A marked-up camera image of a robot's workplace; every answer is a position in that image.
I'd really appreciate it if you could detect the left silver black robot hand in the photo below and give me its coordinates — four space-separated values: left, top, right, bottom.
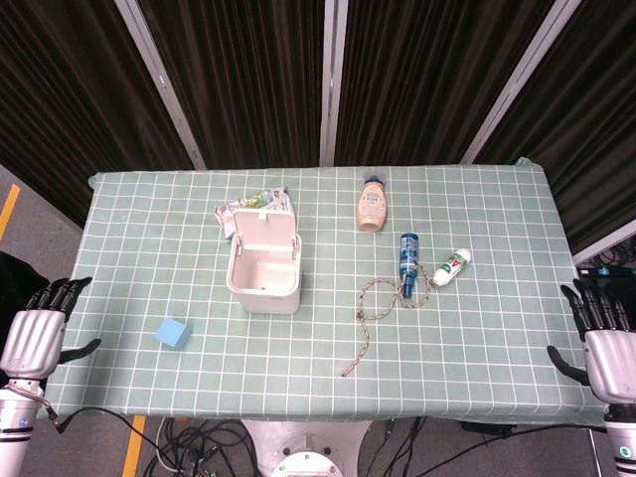
0 276 102 389

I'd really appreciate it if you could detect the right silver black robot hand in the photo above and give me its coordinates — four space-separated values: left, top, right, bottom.
547 278 636 404

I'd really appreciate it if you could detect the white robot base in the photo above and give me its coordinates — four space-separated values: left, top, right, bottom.
239 419 378 477

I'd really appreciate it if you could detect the white plastic box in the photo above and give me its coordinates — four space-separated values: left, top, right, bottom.
226 209 303 315

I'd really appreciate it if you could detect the table with green checkered tablecloth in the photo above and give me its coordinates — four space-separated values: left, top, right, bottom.
46 156 608 425

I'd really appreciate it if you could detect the blue foam cube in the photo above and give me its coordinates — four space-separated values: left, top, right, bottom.
153 317 193 352

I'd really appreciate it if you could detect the white green tube bottle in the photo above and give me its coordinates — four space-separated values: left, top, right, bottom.
431 247 473 287

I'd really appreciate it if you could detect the blue spray bottle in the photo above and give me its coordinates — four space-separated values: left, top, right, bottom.
399 233 420 299

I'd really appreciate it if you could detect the crumpled snack wrapper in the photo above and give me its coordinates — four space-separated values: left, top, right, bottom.
214 187 295 241

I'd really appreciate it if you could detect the beige sauce squeeze bottle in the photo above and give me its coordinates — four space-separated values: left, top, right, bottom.
358 174 390 233

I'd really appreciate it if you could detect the dark brown curtain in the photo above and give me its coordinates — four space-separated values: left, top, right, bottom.
0 0 636 255

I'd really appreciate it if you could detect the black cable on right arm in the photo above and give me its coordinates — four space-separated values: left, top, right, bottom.
436 421 608 463

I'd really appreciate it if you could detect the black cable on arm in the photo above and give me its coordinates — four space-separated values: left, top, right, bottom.
436 421 608 463
45 404 165 456

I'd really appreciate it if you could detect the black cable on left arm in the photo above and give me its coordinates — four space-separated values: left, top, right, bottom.
45 404 165 456

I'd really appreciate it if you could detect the black cable bundle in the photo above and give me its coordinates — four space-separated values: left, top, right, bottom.
138 416 264 477

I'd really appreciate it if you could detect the braided tan rope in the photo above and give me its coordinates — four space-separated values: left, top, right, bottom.
342 263 431 377

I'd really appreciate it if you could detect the silver curtain frame post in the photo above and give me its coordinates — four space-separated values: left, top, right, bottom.
460 0 582 165
112 0 208 171
318 0 350 168

